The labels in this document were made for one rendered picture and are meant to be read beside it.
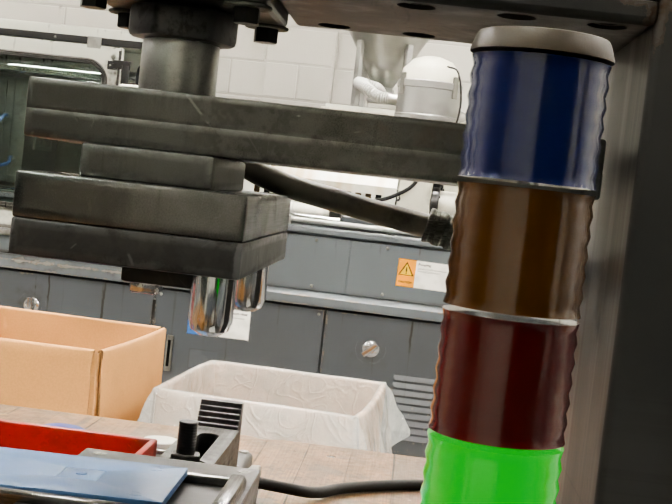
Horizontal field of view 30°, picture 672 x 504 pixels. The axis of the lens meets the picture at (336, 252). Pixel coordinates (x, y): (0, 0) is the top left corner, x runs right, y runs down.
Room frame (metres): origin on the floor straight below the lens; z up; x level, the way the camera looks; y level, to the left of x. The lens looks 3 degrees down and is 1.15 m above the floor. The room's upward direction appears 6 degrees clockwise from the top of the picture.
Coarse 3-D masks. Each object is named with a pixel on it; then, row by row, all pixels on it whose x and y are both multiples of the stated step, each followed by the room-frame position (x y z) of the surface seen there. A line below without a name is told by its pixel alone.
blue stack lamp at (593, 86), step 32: (480, 64) 0.34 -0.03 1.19; (512, 64) 0.33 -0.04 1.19; (544, 64) 0.33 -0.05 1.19; (576, 64) 0.33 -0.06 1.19; (480, 96) 0.34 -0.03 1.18; (512, 96) 0.33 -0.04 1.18; (544, 96) 0.33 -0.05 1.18; (576, 96) 0.33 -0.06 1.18; (480, 128) 0.33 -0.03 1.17; (512, 128) 0.33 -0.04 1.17; (544, 128) 0.33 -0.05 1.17; (576, 128) 0.33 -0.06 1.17; (480, 160) 0.33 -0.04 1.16; (512, 160) 0.33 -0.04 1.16; (544, 160) 0.33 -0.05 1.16; (576, 160) 0.33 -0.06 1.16
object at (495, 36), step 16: (480, 32) 0.34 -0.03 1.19; (496, 32) 0.33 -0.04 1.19; (512, 32) 0.33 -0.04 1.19; (528, 32) 0.33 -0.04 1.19; (544, 32) 0.33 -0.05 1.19; (560, 32) 0.33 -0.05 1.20; (576, 32) 0.33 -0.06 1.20; (480, 48) 0.34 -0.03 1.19; (496, 48) 0.33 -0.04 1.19; (512, 48) 0.33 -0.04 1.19; (528, 48) 0.33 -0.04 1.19; (544, 48) 0.33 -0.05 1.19; (560, 48) 0.33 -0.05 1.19; (576, 48) 0.33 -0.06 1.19; (592, 48) 0.33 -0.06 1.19; (608, 48) 0.34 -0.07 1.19; (608, 64) 0.34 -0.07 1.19
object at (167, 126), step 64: (192, 64) 0.59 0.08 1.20; (64, 128) 0.57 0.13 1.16; (128, 128) 0.56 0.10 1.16; (192, 128) 0.56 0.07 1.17; (256, 128) 0.56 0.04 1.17; (320, 128) 0.56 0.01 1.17; (384, 128) 0.56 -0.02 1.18; (448, 128) 0.56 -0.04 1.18; (64, 192) 0.53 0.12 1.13; (128, 192) 0.53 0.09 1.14; (192, 192) 0.53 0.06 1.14; (256, 192) 0.67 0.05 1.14; (576, 192) 0.55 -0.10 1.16; (64, 256) 0.53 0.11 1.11; (128, 256) 0.53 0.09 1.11; (192, 256) 0.53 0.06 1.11; (256, 256) 0.58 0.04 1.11; (192, 320) 0.55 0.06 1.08
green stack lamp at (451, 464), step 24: (432, 432) 0.35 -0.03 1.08; (432, 456) 0.34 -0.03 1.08; (456, 456) 0.33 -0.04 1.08; (480, 456) 0.33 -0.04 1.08; (504, 456) 0.33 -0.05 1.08; (528, 456) 0.33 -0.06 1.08; (552, 456) 0.33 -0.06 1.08; (432, 480) 0.34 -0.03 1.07; (456, 480) 0.33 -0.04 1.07; (480, 480) 0.33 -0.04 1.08; (504, 480) 0.33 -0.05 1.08; (528, 480) 0.33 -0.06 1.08; (552, 480) 0.33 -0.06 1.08
